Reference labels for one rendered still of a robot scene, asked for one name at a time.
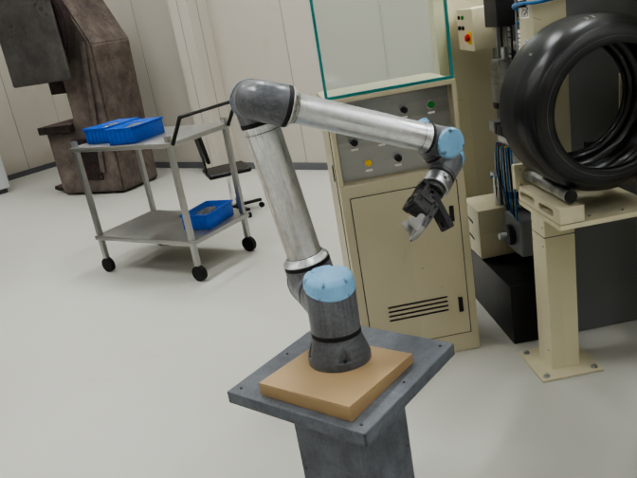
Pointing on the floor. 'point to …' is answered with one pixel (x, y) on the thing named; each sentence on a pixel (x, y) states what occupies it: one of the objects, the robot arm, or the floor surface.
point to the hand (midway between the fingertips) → (414, 239)
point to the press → (78, 82)
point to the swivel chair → (223, 172)
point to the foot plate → (559, 368)
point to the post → (544, 232)
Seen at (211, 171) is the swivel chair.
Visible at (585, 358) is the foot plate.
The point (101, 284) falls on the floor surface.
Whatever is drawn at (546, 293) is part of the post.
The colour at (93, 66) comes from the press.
